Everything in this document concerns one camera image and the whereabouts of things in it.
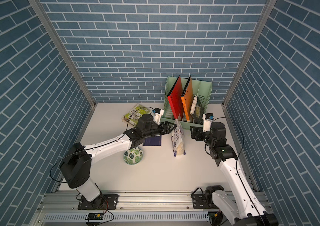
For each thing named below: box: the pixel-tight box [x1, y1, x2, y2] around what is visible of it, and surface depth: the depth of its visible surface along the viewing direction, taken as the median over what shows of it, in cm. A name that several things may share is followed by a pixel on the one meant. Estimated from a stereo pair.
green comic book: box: [121, 103, 152, 127], surface depth 111 cm
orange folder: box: [180, 75, 195, 123], surface depth 93 cm
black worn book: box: [190, 94, 204, 125], surface depth 95 cm
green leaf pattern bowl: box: [123, 146, 144, 166], surface depth 90 cm
